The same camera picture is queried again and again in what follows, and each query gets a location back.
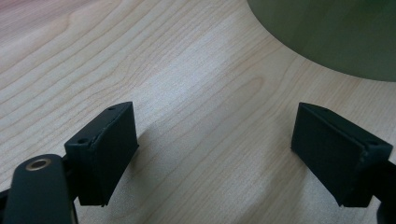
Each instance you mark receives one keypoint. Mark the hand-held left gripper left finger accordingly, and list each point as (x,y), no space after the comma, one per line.
(106,155)

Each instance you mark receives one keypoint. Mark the green plastic trash bin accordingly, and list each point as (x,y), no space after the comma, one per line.
(327,31)

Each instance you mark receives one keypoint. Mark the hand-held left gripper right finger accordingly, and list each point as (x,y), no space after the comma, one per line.
(336,155)

